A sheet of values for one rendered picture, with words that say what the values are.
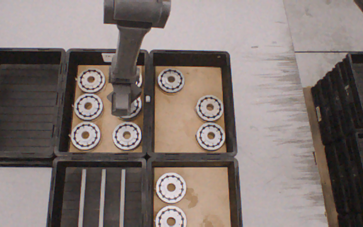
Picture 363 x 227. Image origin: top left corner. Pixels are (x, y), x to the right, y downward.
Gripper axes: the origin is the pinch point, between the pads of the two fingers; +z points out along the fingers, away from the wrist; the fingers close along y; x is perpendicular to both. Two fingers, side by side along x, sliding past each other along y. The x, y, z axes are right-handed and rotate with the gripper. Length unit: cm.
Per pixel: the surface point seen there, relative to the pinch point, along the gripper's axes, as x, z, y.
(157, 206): -32.9, 5.7, -16.5
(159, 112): -8.8, 6.2, 7.3
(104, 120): 2.9, 6.0, -9.3
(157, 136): -15.2, 6.1, 0.6
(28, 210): 0, 18, -52
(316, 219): -80, 19, 24
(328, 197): -97, 75, 59
